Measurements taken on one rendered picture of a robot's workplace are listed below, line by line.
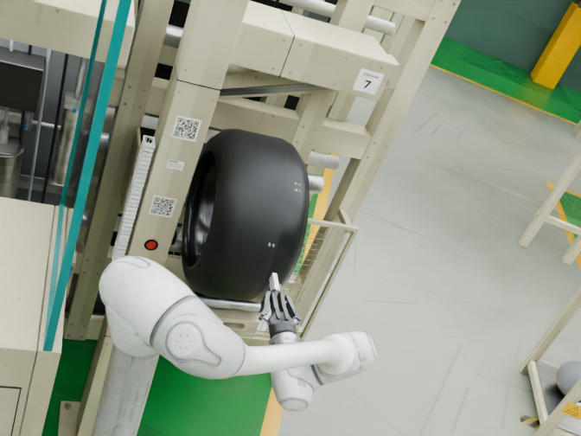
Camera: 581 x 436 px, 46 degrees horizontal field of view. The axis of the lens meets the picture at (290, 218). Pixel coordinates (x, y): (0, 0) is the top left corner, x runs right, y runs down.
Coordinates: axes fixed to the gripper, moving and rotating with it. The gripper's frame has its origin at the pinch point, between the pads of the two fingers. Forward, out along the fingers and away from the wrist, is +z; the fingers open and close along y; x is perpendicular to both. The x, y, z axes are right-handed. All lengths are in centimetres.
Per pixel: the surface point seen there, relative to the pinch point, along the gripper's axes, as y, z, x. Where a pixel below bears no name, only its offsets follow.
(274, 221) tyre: 1.4, 17.1, -10.0
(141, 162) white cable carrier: 43, 34, -9
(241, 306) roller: -3.3, 19.3, 34.1
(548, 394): -222, 53, 114
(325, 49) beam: -9, 64, -47
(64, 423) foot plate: 43, 23, 125
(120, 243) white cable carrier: 42, 29, 22
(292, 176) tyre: -3.5, 30.3, -18.5
